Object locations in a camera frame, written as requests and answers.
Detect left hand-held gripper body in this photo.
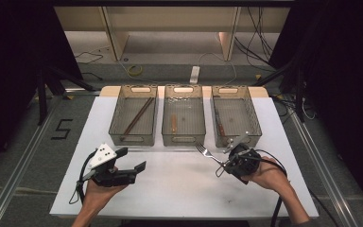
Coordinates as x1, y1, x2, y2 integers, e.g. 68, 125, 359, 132
86, 143, 138, 187

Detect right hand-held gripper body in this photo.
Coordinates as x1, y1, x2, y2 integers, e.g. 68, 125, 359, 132
222, 131, 263, 185

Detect silver metal fork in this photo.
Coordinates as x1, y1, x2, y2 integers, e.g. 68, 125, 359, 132
195, 142, 226, 166

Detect wooden handled table knife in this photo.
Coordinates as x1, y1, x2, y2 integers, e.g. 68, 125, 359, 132
213, 96, 227, 137

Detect grey translucent plastic bin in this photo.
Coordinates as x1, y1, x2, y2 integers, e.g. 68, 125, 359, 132
210, 84, 263, 148
108, 84, 159, 148
161, 84, 207, 148

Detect dark brown chopstick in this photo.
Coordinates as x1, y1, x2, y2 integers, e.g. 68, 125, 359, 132
124, 96, 156, 136
121, 97, 154, 138

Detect person's right hand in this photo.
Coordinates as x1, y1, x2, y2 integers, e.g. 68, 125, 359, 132
241, 156, 292, 192

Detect person's left hand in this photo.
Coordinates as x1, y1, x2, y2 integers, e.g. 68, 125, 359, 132
83, 166, 129, 207

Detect white table cover sheet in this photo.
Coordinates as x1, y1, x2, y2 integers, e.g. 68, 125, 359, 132
49, 96, 320, 219

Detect yellow tape roll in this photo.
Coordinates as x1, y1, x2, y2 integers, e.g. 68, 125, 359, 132
127, 64, 144, 78

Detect black metal stand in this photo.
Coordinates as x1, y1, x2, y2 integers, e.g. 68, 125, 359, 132
35, 64, 96, 127
253, 55, 307, 124

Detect white power strip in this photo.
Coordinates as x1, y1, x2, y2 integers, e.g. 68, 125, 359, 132
189, 65, 201, 85

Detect beige wooden shelf unit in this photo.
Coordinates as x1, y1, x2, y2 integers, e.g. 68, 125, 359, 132
52, 6, 291, 62

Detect left hand-held gripper black cable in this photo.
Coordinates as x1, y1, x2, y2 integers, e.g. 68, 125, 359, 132
69, 150, 97, 205

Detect hand-held gripper black cable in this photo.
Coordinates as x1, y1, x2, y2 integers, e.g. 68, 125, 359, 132
233, 148, 288, 227
69, 150, 97, 205

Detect right hand-held gripper black cable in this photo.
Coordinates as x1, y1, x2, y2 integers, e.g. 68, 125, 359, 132
233, 148, 288, 227

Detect metal floor rail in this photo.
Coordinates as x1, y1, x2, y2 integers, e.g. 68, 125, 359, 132
0, 103, 64, 227
289, 112, 360, 227

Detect thick black floor cable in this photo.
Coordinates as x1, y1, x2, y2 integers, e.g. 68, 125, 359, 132
306, 187, 339, 227

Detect white power strip cable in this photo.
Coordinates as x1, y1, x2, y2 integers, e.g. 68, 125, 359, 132
198, 51, 238, 87

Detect thin black floor cable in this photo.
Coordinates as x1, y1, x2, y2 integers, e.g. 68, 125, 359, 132
73, 50, 104, 66

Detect black cable bundle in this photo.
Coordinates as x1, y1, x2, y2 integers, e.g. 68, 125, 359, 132
233, 6, 276, 69

